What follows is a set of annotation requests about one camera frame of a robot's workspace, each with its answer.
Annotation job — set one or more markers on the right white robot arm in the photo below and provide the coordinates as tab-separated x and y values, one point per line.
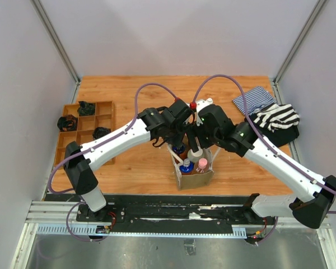
313	194

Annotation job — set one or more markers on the black white striped cloth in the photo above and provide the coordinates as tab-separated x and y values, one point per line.
285	113

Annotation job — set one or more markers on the blue cap bottle front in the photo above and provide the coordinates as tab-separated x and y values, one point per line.
187	167

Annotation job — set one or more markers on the wooden compartment tray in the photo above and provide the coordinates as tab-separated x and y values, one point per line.
84	126

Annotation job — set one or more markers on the dark blue rolled sock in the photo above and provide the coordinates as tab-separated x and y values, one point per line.
100	132

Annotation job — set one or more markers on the green bottle white cap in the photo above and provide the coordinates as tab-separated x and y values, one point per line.
195	156

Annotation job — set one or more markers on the dark rolled sock orange pattern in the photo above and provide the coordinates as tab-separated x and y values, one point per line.
67	123

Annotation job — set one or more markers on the pink cap bottle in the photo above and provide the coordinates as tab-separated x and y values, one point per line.
201	166

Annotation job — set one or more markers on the blue cap bottle back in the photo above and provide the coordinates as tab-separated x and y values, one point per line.
181	151

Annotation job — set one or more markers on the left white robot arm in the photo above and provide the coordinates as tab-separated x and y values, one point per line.
84	159

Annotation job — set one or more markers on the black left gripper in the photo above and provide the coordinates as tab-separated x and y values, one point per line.
178	140

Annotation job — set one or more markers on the beige canvas bag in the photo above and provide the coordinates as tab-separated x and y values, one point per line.
186	182

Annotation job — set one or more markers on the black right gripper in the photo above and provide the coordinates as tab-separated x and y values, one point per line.
193	131

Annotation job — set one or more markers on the blue white striped cloth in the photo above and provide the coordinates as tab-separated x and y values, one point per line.
255	100

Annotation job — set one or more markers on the blue cap bottle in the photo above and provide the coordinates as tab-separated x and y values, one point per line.
181	151
187	167

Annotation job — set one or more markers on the dark green rolled sock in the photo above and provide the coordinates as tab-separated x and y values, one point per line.
86	109

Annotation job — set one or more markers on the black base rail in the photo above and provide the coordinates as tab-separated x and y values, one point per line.
174	214

